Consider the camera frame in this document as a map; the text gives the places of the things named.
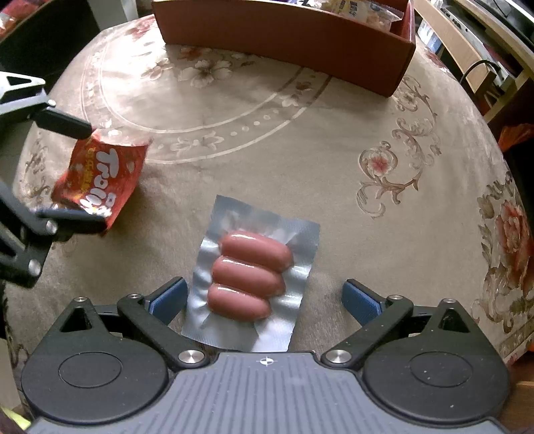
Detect red Trolli candy bag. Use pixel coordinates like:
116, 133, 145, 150
52, 129, 152, 229

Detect vacuum packed sausages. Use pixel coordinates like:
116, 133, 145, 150
182, 195, 320, 353

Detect clear bag yellow snacks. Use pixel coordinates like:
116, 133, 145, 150
319, 0, 404, 23

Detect floral beige tablecloth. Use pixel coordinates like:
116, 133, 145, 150
6, 17, 533, 363

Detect red plastic bag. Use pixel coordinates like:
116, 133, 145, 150
498, 124, 534, 153

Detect red cardboard box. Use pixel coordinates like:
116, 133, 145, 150
152, 0, 416, 97

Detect wooden TV console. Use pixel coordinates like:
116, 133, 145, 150
414, 1, 533, 134

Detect black power cable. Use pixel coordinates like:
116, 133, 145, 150
458, 59, 502, 84

